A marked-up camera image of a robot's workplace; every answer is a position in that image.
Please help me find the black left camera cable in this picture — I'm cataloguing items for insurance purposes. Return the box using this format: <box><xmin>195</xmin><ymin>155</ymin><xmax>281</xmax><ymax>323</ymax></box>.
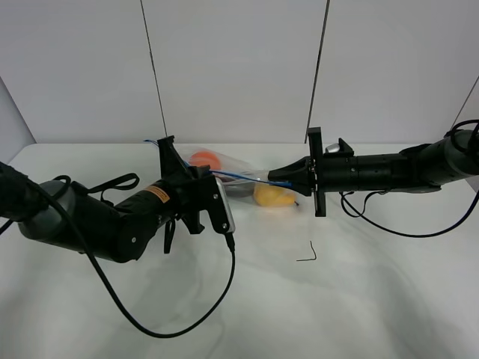
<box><xmin>0</xmin><ymin>182</ymin><xmax>237</xmax><ymax>340</ymax></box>

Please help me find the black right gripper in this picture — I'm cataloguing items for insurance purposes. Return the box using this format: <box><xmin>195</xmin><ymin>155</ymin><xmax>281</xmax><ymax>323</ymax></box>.
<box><xmin>268</xmin><ymin>127</ymin><xmax>359</xmax><ymax>217</ymax></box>

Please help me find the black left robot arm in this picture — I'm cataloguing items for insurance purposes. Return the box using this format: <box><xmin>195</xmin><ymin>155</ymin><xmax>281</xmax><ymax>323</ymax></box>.
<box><xmin>1</xmin><ymin>136</ymin><xmax>235</xmax><ymax>263</ymax></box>

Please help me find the clear plastic zip bag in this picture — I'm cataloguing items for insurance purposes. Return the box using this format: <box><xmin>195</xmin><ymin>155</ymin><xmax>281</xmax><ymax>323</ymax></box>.
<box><xmin>144</xmin><ymin>138</ymin><xmax>300</xmax><ymax>209</ymax></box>

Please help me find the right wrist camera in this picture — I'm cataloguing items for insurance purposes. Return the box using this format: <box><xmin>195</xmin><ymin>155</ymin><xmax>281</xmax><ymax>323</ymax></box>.
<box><xmin>323</xmin><ymin>138</ymin><xmax>355</xmax><ymax>157</ymax></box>

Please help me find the black corner mark on table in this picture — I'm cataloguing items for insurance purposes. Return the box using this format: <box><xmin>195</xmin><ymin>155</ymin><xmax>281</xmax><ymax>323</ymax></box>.
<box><xmin>296</xmin><ymin>241</ymin><xmax>317</xmax><ymax>262</ymax></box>

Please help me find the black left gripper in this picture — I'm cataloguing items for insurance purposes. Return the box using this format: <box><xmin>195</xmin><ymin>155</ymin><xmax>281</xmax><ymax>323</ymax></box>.
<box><xmin>156</xmin><ymin>135</ymin><xmax>216</xmax><ymax>235</ymax></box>

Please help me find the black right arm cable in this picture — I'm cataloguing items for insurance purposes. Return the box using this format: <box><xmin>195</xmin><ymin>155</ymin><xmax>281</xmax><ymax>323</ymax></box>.
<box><xmin>339</xmin><ymin>118</ymin><xmax>479</xmax><ymax>237</ymax></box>

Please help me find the purple eggplant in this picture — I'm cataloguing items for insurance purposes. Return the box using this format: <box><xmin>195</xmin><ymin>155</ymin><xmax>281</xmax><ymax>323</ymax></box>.
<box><xmin>222</xmin><ymin>178</ymin><xmax>255</xmax><ymax>198</ymax></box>

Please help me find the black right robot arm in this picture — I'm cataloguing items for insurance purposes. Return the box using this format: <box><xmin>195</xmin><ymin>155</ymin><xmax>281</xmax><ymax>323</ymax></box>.
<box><xmin>268</xmin><ymin>127</ymin><xmax>478</xmax><ymax>217</ymax></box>

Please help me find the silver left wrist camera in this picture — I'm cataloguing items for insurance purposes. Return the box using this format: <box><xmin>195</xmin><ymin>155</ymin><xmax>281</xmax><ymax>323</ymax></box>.
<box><xmin>208</xmin><ymin>178</ymin><xmax>236</xmax><ymax>234</ymax></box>

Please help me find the orange fruit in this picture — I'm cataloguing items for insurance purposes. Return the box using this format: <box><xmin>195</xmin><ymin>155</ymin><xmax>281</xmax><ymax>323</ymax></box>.
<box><xmin>189</xmin><ymin>150</ymin><xmax>222</xmax><ymax>171</ymax></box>

